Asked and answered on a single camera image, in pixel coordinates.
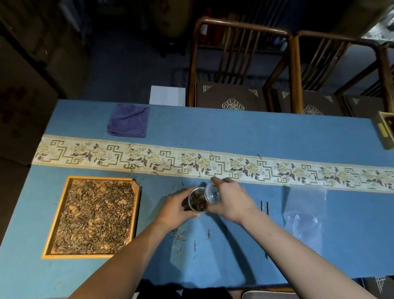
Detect wooden slat-back chair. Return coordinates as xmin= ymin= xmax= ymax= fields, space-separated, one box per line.
xmin=334 ymin=41 xmax=394 ymax=117
xmin=187 ymin=16 xmax=293 ymax=112
xmin=289 ymin=30 xmax=394 ymax=116

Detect small wooden box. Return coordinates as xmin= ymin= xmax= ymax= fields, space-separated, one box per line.
xmin=373 ymin=111 xmax=394 ymax=151

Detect wooden tray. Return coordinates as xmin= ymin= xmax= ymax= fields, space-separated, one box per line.
xmin=41 ymin=176 xmax=141 ymax=260

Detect person's right forearm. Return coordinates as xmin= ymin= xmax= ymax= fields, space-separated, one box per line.
xmin=239 ymin=209 xmax=378 ymax=299

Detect scattered loose tea leaves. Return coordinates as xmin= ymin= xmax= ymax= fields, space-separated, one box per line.
xmin=170 ymin=226 xmax=213 ymax=254

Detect person's right hand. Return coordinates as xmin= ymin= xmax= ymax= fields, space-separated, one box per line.
xmin=206 ymin=176 xmax=261 ymax=225

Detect dark wooden cabinet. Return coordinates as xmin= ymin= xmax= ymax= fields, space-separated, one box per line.
xmin=0 ymin=0 xmax=90 ymax=167

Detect yellow ceramic drum stool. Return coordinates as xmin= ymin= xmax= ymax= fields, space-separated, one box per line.
xmin=150 ymin=0 xmax=194 ymax=38

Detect clear plastic bag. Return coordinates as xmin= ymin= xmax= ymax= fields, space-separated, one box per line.
xmin=282 ymin=184 xmax=329 ymax=257

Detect blue tablecloth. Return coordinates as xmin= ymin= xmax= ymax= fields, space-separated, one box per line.
xmin=0 ymin=99 xmax=394 ymax=299

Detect person's left forearm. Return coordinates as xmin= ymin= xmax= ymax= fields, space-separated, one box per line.
xmin=68 ymin=216 xmax=174 ymax=299

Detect brown patterned seat cushion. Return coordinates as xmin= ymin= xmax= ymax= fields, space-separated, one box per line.
xmin=344 ymin=94 xmax=386 ymax=118
xmin=361 ymin=276 xmax=394 ymax=299
xmin=275 ymin=89 xmax=346 ymax=116
xmin=195 ymin=81 xmax=268 ymax=112

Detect clear plastic jar lid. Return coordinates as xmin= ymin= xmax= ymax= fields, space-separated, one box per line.
xmin=204 ymin=181 xmax=222 ymax=205

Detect person's left hand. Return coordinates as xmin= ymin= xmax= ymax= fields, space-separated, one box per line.
xmin=155 ymin=187 xmax=201 ymax=231

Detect pile of dried tea leaves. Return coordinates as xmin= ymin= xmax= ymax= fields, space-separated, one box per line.
xmin=51 ymin=180 xmax=136 ymax=254

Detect white box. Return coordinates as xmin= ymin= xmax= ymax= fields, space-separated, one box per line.
xmin=149 ymin=85 xmax=186 ymax=107

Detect purple towel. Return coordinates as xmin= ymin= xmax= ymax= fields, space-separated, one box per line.
xmin=107 ymin=103 xmax=151 ymax=138

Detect glass jar of tea leaves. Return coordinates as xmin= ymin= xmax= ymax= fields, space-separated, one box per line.
xmin=182 ymin=187 xmax=210 ymax=214

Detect floral table runner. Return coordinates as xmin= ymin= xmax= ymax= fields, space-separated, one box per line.
xmin=32 ymin=134 xmax=394 ymax=194

